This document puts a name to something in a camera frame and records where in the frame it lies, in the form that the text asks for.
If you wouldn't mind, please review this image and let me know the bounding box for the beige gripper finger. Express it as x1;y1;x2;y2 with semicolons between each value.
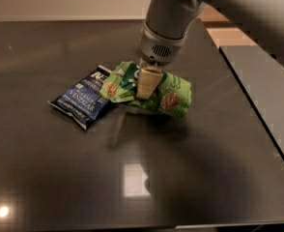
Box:
136;66;163;100

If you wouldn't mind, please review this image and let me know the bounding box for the green rice chip bag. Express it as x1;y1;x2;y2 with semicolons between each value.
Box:
99;62;191;118

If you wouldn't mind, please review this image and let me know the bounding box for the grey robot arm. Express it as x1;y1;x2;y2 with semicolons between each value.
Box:
140;0;284;67

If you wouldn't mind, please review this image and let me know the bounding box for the blue kettle chip bag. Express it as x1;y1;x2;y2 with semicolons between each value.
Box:
48;65;114;130

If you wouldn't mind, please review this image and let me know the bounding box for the grey side table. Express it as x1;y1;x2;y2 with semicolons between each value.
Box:
219;45;284;160

